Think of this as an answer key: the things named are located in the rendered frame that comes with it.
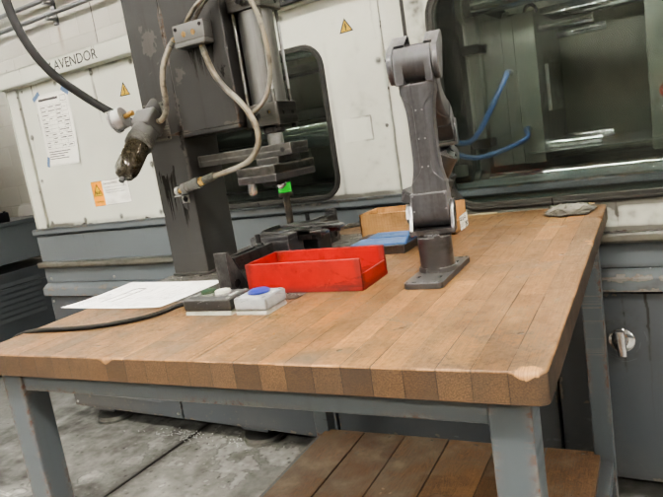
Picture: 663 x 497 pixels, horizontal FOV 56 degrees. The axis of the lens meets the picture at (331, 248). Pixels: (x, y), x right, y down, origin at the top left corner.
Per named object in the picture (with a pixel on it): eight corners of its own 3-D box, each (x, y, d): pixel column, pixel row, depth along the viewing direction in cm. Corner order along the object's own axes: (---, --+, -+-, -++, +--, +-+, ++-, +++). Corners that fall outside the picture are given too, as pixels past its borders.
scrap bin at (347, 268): (363, 291, 112) (358, 258, 111) (249, 294, 123) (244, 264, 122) (388, 273, 122) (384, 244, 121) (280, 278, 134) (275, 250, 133)
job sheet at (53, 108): (45, 168, 280) (28, 93, 275) (47, 168, 281) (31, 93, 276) (82, 162, 267) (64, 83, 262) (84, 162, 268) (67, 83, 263)
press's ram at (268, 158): (282, 194, 133) (258, 51, 128) (187, 205, 145) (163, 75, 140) (321, 182, 149) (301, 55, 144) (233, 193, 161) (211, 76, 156)
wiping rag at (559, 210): (541, 223, 155) (595, 214, 149) (538, 212, 155) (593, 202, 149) (548, 214, 167) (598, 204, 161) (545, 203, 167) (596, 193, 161)
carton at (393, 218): (456, 238, 153) (452, 206, 151) (362, 244, 164) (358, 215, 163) (469, 228, 164) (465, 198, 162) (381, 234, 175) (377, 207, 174)
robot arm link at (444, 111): (420, 128, 139) (387, 20, 114) (461, 122, 136) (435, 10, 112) (419, 173, 133) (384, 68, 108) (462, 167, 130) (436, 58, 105)
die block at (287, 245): (293, 273, 137) (287, 240, 136) (256, 274, 142) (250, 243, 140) (332, 252, 154) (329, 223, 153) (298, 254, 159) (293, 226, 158)
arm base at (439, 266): (397, 245, 107) (436, 243, 104) (431, 223, 124) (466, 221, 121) (403, 289, 108) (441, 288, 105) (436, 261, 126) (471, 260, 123)
